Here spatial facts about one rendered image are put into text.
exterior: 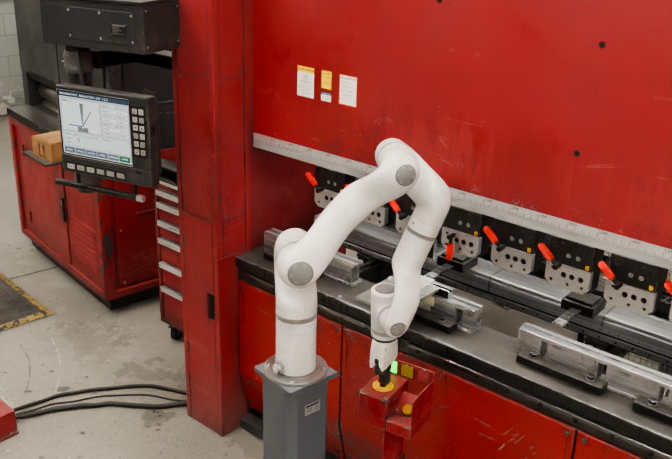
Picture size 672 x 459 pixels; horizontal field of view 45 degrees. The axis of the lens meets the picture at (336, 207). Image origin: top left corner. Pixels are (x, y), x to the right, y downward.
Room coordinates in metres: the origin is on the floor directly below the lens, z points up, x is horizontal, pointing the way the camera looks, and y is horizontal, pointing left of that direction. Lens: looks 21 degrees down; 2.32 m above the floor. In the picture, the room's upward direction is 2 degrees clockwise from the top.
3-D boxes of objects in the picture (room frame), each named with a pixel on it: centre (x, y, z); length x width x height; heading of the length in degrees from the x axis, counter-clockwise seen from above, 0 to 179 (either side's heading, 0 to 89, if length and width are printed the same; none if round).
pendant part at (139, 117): (3.13, 0.90, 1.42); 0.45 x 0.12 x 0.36; 66
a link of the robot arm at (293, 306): (2.14, 0.11, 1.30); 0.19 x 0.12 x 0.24; 8
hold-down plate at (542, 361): (2.32, -0.75, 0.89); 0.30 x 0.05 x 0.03; 50
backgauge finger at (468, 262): (2.87, -0.43, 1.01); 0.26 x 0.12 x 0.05; 140
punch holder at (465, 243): (2.63, -0.46, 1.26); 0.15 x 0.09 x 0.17; 50
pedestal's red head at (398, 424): (2.35, -0.22, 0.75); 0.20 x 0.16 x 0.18; 59
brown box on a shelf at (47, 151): (4.18, 1.50, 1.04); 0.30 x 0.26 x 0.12; 41
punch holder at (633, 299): (2.25, -0.92, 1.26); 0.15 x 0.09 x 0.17; 50
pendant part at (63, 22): (3.23, 0.91, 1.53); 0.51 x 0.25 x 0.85; 66
